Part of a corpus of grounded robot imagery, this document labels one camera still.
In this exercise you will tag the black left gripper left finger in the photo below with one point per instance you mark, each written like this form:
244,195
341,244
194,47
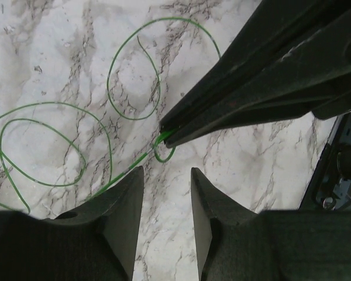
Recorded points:
94,241

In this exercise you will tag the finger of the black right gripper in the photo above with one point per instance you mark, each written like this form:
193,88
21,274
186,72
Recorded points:
273,28
312,76

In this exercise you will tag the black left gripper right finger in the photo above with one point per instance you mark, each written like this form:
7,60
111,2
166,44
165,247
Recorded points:
234,243

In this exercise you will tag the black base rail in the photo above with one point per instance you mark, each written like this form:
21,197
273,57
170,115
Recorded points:
330,186

